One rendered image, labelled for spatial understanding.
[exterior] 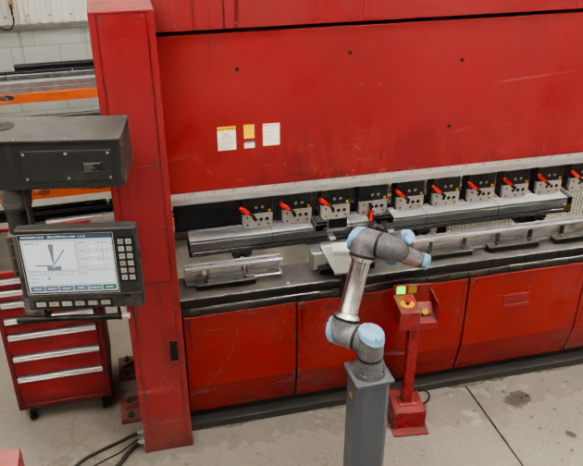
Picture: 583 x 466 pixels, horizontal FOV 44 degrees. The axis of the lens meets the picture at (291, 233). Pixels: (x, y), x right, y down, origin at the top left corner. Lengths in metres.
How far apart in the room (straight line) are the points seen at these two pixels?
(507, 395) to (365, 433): 1.32
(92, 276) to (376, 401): 1.36
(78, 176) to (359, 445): 1.76
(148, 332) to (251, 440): 0.92
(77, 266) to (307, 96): 1.30
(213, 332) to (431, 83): 1.64
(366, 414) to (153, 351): 1.08
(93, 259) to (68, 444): 1.61
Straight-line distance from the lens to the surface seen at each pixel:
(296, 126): 3.41
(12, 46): 7.66
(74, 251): 2.85
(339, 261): 3.65
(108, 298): 2.94
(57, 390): 4.24
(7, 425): 4.45
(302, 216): 3.61
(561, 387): 4.67
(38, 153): 2.72
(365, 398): 3.29
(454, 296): 4.08
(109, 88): 3.02
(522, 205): 4.47
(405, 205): 3.78
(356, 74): 3.42
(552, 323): 4.54
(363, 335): 3.14
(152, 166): 3.15
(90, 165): 2.70
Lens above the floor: 2.89
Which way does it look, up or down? 29 degrees down
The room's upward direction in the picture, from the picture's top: straight up
